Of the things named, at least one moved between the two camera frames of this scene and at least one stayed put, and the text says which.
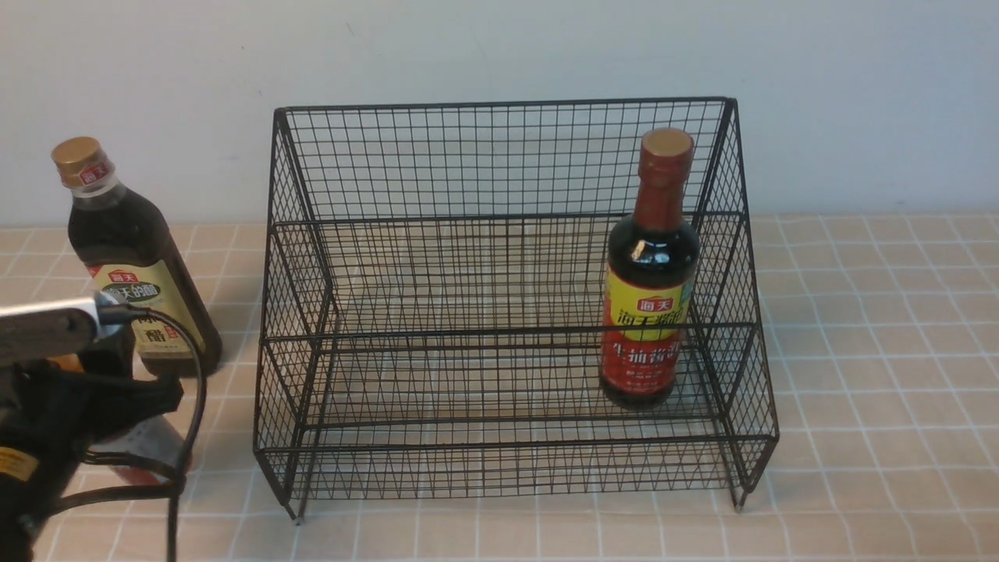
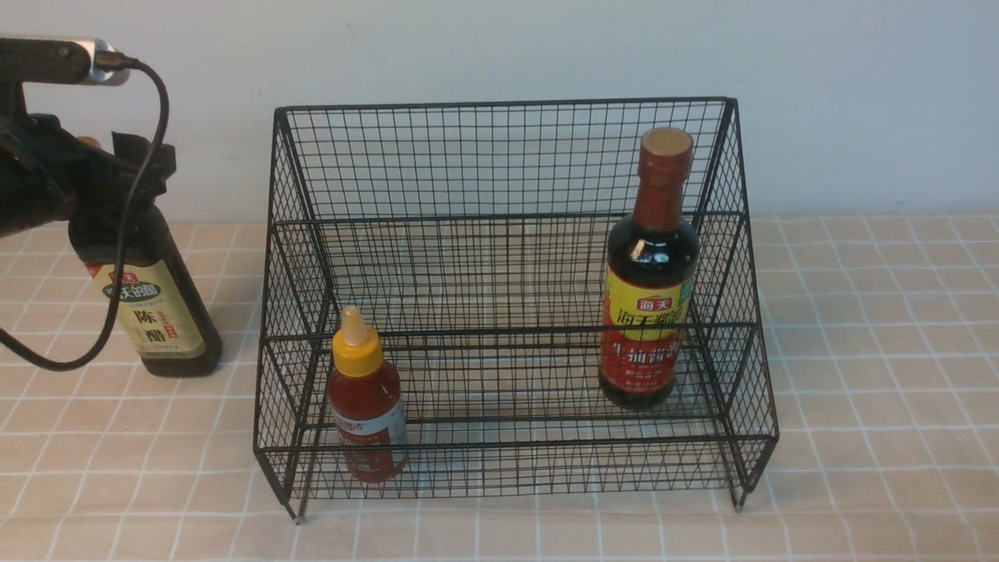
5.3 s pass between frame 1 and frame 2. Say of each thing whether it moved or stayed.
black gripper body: moved
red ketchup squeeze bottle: moved
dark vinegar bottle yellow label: stayed
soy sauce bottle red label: stayed
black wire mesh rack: stayed
